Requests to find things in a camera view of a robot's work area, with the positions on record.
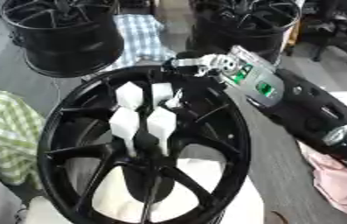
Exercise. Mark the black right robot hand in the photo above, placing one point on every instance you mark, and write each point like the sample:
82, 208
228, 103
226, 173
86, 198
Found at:
197, 84

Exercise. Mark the black wheel rim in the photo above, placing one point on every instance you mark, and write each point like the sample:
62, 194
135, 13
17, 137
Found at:
69, 38
252, 36

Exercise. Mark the black spoked wheel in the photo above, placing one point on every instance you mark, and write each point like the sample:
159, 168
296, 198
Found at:
84, 150

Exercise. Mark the white wheel stand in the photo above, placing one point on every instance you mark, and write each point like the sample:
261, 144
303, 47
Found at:
247, 208

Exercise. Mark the blue white checked cloth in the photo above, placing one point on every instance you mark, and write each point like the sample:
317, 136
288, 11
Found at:
140, 38

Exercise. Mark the black office chair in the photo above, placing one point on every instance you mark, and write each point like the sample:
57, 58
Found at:
331, 32

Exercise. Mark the pink cloth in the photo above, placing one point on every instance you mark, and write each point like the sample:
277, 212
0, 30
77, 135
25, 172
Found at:
340, 180

